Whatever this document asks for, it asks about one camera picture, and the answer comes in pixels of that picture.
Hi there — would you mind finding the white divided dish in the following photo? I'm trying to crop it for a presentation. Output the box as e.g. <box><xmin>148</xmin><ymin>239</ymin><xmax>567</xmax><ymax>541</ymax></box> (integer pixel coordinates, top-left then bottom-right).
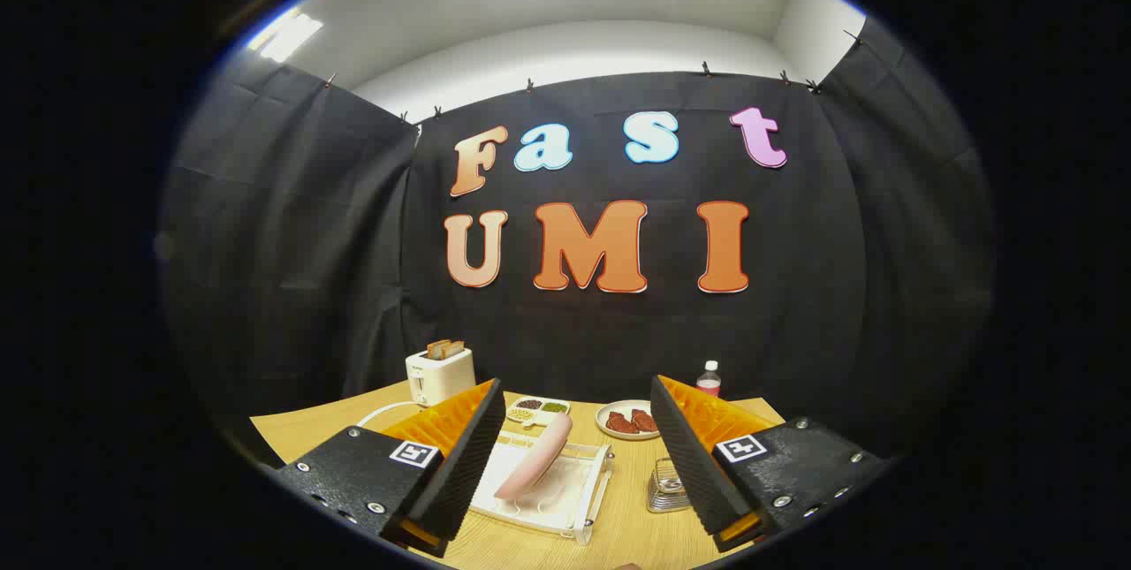
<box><xmin>505</xmin><ymin>397</ymin><xmax>572</xmax><ymax>427</ymax></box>

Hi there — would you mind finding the pink plate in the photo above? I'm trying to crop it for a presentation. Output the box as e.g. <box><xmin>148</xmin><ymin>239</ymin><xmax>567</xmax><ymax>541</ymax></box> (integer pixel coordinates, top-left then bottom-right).
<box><xmin>493</xmin><ymin>412</ymin><xmax>573</xmax><ymax>501</ymax></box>

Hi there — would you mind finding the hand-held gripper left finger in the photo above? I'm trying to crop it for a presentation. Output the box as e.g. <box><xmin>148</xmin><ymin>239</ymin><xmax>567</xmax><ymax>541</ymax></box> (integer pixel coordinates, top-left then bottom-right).
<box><xmin>278</xmin><ymin>378</ymin><xmax>507</xmax><ymax>558</ymax></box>

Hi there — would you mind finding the white wire dish rack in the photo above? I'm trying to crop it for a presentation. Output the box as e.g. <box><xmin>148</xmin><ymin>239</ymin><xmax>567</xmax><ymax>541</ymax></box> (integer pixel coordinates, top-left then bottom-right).
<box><xmin>356</xmin><ymin>400</ymin><xmax>615</xmax><ymax>546</ymax></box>

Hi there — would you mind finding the ceiling light panel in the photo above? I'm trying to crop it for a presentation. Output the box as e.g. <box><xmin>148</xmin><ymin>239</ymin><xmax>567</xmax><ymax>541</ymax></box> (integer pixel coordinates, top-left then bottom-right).
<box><xmin>247</xmin><ymin>11</ymin><xmax>324</xmax><ymax>64</ymax></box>

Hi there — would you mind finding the white toaster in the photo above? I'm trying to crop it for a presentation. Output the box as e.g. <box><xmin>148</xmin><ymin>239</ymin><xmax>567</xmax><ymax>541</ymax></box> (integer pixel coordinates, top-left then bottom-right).
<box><xmin>406</xmin><ymin>347</ymin><xmax>476</xmax><ymax>407</ymax></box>

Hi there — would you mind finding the black backdrop cloth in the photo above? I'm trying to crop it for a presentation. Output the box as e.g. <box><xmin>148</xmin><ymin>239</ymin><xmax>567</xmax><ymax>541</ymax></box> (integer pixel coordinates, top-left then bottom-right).
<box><xmin>159</xmin><ymin>18</ymin><xmax>995</xmax><ymax>465</ymax></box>

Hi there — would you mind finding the white round meat plate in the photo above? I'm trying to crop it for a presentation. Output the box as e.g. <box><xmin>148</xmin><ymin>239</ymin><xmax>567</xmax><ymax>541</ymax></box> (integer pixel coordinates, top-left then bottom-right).
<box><xmin>596</xmin><ymin>399</ymin><xmax>662</xmax><ymax>440</ymax></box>

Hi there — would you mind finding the metal wire basket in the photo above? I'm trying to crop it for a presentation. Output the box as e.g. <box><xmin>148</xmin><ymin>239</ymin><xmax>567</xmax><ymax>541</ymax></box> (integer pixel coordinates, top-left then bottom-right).
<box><xmin>646</xmin><ymin>457</ymin><xmax>693</xmax><ymax>514</ymax></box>

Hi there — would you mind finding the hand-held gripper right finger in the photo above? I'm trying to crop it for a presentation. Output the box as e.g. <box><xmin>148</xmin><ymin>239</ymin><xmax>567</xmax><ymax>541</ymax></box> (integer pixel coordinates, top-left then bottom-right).
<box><xmin>651</xmin><ymin>375</ymin><xmax>889</xmax><ymax>553</ymax></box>

